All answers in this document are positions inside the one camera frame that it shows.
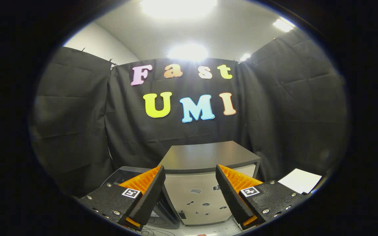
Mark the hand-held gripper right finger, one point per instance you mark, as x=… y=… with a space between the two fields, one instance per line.
x=230 y=196

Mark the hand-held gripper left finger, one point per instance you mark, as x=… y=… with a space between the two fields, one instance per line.
x=149 y=195

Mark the grey washing machine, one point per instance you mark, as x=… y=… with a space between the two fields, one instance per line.
x=167 y=216

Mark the beige cabinet with dark top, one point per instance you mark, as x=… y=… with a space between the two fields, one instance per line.
x=205 y=157

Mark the black backdrop cloth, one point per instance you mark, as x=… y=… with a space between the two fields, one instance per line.
x=130 y=131

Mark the white paper sheet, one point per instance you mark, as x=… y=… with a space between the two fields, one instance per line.
x=299 y=180

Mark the small ceiling light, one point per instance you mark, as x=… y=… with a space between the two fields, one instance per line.
x=245 y=57

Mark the large ceiling light panel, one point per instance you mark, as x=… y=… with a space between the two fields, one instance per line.
x=178 y=7

